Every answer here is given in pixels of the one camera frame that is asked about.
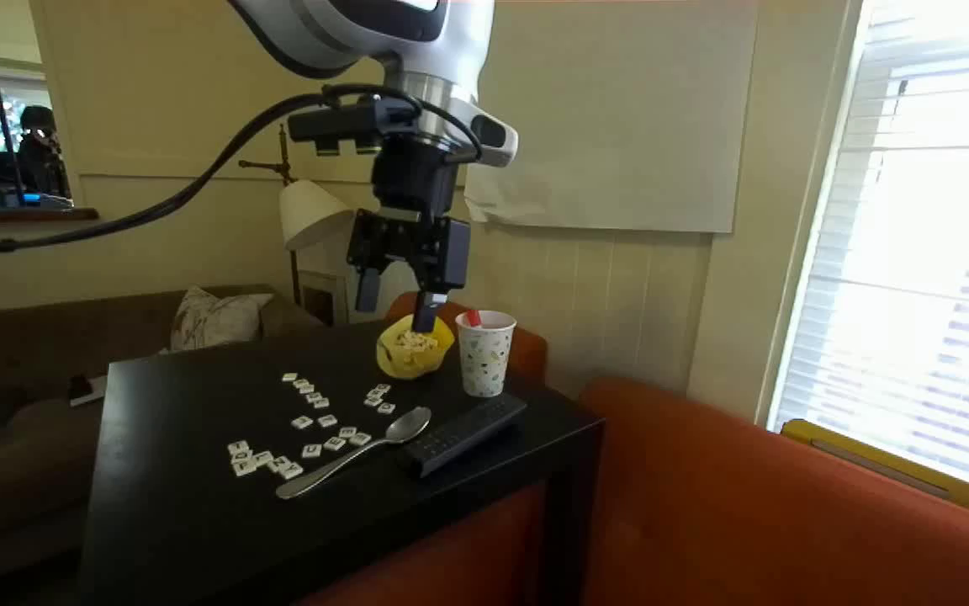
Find orange sofa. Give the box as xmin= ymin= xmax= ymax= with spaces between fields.
xmin=295 ymin=292 xmax=969 ymax=606

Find yellow wooden window sill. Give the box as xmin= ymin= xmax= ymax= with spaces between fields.
xmin=782 ymin=417 xmax=969 ymax=533

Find black side table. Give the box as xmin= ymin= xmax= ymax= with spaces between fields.
xmin=0 ymin=284 xmax=329 ymax=585

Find silver metal spoon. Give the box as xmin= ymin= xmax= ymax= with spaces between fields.
xmin=273 ymin=405 xmax=439 ymax=505

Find black remote control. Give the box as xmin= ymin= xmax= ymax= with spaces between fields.
xmin=399 ymin=389 xmax=531 ymax=480

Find small grey device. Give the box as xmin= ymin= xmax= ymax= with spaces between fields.
xmin=64 ymin=374 xmax=112 ymax=410

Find dark standing figure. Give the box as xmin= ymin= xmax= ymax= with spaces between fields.
xmin=14 ymin=99 xmax=75 ymax=200

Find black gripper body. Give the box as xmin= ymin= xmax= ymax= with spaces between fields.
xmin=346 ymin=133 xmax=478 ymax=297

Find brown round cushion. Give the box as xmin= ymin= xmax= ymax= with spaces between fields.
xmin=0 ymin=397 xmax=103 ymax=541

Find white dotted paper cup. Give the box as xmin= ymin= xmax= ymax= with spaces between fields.
xmin=456 ymin=307 xmax=522 ymax=400

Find beige patterned pillow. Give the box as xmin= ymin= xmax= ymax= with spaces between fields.
xmin=166 ymin=284 xmax=276 ymax=356

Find white window blinds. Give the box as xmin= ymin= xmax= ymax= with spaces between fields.
xmin=767 ymin=0 xmax=969 ymax=505

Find white furniture piece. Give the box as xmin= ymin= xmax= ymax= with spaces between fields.
xmin=300 ymin=240 xmax=421 ymax=331

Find white paper wall sheet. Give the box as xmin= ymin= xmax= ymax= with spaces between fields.
xmin=463 ymin=0 xmax=760 ymax=235

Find yellow plush toy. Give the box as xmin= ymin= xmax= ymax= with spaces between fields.
xmin=374 ymin=312 xmax=463 ymax=385

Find brown wooden ledge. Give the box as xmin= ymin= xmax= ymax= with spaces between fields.
xmin=0 ymin=200 xmax=103 ymax=226

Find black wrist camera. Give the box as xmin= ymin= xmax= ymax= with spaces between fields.
xmin=285 ymin=93 xmax=421 ymax=159

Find white shade floor lamp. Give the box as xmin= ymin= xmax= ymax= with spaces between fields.
xmin=241 ymin=122 xmax=362 ymax=312

